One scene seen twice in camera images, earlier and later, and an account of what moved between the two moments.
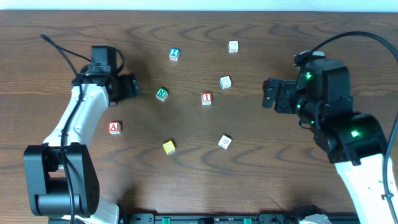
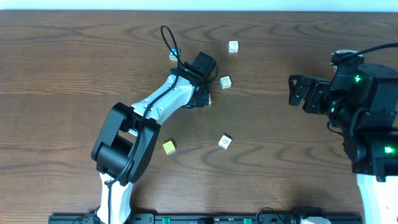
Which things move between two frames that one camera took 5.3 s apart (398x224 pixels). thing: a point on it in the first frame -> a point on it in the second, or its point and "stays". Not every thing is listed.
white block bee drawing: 224,142 stays
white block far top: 233,46 stays
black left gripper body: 129,86 -> 203,99
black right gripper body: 280,96 -> 310,94
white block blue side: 225,82 stays
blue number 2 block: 174,54 stays
